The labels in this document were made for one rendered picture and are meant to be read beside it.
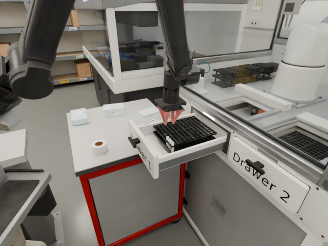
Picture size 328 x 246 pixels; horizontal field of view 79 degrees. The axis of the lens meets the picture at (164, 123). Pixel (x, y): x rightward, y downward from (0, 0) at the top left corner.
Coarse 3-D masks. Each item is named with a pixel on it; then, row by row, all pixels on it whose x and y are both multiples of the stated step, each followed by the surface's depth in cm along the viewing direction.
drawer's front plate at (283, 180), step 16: (240, 144) 74; (240, 160) 76; (256, 160) 69; (256, 176) 70; (272, 176) 64; (288, 176) 59; (272, 192) 65; (288, 192) 60; (304, 192) 55; (288, 208) 61
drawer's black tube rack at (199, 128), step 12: (180, 120) 96; (192, 120) 96; (156, 132) 91; (168, 132) 85; (180, 132) 86; (192, 132) 85; (204, 132) 85; (216, 132) 85; (180, 144) 78; (192, 144) 83
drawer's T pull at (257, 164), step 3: (246, 159) 68; (246, 162) 68; (249, 162) 67; (252, 162) 67; (255, 162) 67; (258, 162) 67; (249, 165) 67; (252, 165) 66; (255, 165) 65; (258, 165) 66; (261, 165) 66; (264, 165) 66; (255, 168) 65; (258, 168) 64; (261, 168) 66; (258, 171) 64; (261, 171) 63; (264, 171) 63; (261, 174) 63
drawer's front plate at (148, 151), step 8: (128, 120) 89; (136, 128) 83; (136, 136) 82; (144, 144) 74; (144, 152) 76; (152, 152) 69; (144, 160) 79; (152, 160) 69; (152, 168) 71; (152, 176) 74
